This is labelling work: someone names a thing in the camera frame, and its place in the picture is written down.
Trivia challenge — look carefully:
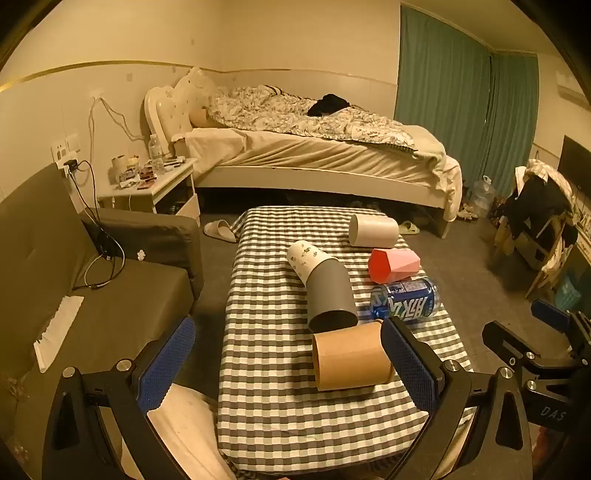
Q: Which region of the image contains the black television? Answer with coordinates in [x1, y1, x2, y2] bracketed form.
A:
[558, 135, 591, 186]

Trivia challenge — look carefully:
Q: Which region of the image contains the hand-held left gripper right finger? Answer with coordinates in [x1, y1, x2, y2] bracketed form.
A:
[379, 316, 546, 480]

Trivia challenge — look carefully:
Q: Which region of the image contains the wall socket panel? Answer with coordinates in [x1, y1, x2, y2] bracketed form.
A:
[51, 135, 82, 162]

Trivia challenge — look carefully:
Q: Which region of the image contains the plain white cup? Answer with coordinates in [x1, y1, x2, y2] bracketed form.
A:
[348, 213, 399, 247]

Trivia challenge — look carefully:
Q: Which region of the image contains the black device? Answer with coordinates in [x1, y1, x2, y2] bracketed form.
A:
[81, 208, 126, 260]

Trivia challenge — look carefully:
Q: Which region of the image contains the black charger cable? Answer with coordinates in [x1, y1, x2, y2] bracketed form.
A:
[65, 159, 101, 222]

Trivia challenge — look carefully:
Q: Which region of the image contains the large water jug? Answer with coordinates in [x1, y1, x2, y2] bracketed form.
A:
[471, 175, 498, 217]

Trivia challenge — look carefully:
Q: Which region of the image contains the blue basket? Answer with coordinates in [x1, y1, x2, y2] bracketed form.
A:
[551, 268, 583, 311]

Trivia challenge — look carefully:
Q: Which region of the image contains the clear plastic bottle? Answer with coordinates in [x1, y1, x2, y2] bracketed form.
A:
[148, 135, 165, 169]

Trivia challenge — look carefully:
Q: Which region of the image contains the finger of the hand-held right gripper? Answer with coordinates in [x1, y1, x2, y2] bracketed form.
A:
[531, 299, 591, 344]
[482, 320, 573, 370]

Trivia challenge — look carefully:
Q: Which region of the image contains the beige cushion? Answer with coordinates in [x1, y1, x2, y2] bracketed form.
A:
[148, 383, 237, 480]

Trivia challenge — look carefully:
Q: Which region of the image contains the wooden chair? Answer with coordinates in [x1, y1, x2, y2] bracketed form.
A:
[494, 159, 580, 298]

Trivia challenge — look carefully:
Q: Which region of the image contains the white patterned paper cup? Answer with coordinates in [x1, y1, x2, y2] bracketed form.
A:
[286, 240, 333, 281]

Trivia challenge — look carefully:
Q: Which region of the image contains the grey white checked tablecloth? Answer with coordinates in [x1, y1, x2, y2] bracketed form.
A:
[216, 206, 476, 480]

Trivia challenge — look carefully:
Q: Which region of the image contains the brown paper cup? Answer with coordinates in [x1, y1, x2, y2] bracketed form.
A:
[311, 322, 396, 393]

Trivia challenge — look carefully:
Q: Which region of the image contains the white paper strip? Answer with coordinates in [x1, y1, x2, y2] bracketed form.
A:
[34, 295, 85, 373]

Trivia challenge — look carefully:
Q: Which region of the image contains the white wall cable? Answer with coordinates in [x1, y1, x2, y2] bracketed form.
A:
[89, 95, 147, 155]

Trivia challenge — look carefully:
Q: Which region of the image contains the white air conditioner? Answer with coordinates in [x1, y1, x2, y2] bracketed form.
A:
[556, 71, 588, 99]

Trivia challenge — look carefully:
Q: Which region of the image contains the blue drink can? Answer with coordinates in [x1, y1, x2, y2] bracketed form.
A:
[369, 277, 440, 321]

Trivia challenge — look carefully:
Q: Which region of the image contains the grey sofa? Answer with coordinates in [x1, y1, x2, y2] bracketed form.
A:
[0, 164, 205, 462]

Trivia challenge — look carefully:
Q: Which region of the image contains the floral blanket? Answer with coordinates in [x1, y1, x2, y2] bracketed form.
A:
[205, 85, 416, 151]

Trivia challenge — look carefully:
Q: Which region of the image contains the green curtain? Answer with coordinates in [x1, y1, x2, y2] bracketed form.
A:
[394, 4, 492, 154]
[485, 51, 540, 163]

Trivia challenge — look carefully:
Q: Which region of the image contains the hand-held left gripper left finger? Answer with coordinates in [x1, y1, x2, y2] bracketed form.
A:
[44, 316, 197, 480]

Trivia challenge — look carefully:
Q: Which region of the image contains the pink faceted cup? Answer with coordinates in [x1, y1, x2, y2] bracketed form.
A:
[368, 248, 421, 283]

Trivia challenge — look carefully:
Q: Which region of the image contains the white nightstand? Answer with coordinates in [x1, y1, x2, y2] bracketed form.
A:
[97, 158, 201, 227]

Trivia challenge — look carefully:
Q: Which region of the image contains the grey cup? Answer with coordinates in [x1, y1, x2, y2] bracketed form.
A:
[305, 258, 359, 333]

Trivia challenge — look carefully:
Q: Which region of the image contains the beige slipper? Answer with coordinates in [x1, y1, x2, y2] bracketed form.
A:
[204, 220, 239, 241]

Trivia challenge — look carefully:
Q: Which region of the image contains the black jacket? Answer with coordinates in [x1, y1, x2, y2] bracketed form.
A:
[505, 175, 574, 241]

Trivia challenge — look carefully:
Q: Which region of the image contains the black garment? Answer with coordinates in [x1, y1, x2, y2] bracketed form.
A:
[307, 93, 354, 117]

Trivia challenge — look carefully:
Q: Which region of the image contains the white bed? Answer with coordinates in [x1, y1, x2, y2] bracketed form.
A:
[144, 67, 462, 238]

